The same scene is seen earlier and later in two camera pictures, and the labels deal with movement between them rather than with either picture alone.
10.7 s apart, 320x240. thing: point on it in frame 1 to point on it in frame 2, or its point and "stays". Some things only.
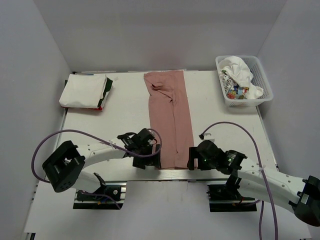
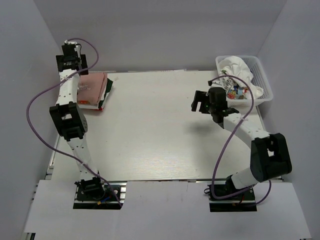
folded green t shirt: (109, 85) stays
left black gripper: (154, 161) to (83, 62)
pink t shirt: (170, 116) to (91, 87)
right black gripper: (193, 154) to (200, 96)
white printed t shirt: (236, 75) stays
